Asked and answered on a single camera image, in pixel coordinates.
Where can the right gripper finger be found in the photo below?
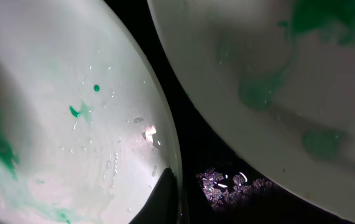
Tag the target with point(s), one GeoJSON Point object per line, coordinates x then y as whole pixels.
{"type": "Point", "coordinates": [162, 204]}

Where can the mint plate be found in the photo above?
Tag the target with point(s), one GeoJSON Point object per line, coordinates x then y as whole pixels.
{"type": "Point", "coordinates": [85, 129]}
{"type": "Point", "coordinates": [276, 80]}

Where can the round black tray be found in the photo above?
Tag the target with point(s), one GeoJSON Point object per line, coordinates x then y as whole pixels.
{"type": "Point", "coordinates": [201, 148]}

